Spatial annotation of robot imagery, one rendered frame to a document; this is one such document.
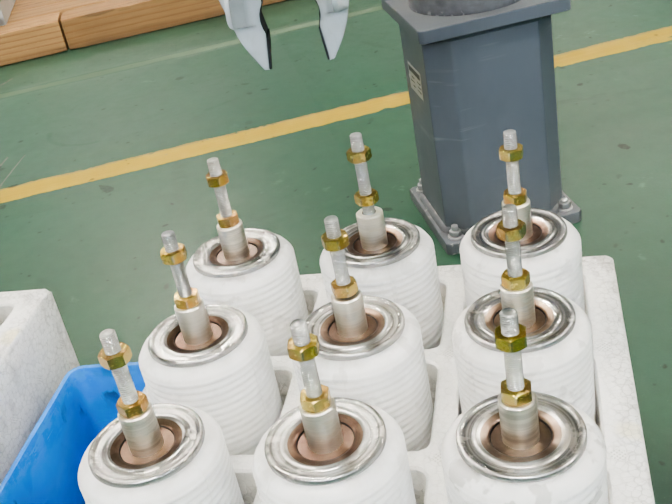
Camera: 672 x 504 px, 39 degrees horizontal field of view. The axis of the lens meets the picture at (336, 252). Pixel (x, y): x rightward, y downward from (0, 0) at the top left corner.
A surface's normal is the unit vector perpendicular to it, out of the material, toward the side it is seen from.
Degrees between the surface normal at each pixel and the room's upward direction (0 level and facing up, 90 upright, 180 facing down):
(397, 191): 0
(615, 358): 0
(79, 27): 90
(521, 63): 90
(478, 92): 90
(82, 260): 0
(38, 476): 88
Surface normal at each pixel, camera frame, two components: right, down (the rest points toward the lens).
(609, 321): -0.17, -0.85
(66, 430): 0.97, -0.11
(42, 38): 0.20, 0.46
